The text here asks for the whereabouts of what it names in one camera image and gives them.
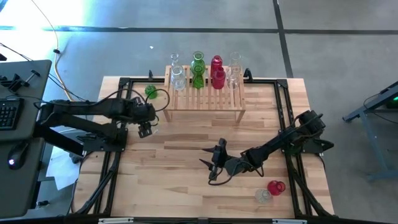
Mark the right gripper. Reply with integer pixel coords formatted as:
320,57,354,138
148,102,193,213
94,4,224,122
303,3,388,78
198,139,246,180

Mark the green twisted glass vase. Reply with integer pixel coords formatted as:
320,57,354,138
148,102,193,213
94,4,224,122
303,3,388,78
191,65,206,90

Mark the red ribbed bottle vase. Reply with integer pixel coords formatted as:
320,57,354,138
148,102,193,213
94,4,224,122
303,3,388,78
211,66,227,90

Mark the green bulbous glass vase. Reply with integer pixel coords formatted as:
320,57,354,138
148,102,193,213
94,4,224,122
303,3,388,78
190,50,206,75

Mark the red cylindrical glass vase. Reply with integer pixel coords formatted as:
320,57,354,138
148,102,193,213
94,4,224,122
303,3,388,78
210,55,223,78

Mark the wooden slatted shelf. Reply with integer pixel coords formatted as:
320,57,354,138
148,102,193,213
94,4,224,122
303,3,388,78
162,65,246,123

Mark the small green ribbed vase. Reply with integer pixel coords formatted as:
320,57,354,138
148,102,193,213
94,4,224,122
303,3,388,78
144,83,158,100

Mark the red round glass vase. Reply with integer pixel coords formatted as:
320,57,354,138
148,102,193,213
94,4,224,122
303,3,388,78
267,180,287,197

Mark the white paper sheet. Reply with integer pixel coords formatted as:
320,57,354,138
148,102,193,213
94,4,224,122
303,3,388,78
45,146,82,191

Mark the grey desk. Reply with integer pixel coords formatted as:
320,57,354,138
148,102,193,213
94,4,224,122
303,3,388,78
0,59,52,218

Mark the black computer mouse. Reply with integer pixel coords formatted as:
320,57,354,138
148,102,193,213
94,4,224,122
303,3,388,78
7,141,31,171

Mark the black keyboard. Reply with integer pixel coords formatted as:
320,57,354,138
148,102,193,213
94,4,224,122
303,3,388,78
0,98,25,131

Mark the black desk clamp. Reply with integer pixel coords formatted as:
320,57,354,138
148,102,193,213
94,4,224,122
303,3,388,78
0,70,41,91

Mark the grey metal stand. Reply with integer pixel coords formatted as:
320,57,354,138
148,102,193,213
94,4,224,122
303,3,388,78
341,81,398,183

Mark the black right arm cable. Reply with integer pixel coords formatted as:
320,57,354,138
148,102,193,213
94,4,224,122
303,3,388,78
206,155,265,187

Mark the black aluminium table frame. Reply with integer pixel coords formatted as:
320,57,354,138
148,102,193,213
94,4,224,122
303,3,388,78
73,76,336,224

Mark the black floor cable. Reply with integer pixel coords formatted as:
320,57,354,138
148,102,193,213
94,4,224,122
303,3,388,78
46,73,94,103

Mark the white metal bracket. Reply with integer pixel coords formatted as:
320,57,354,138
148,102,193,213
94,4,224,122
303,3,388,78
272,218,308,224
98,217,134,224

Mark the yellow extension cable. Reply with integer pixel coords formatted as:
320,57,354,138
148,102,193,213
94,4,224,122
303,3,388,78
30,0,77,94

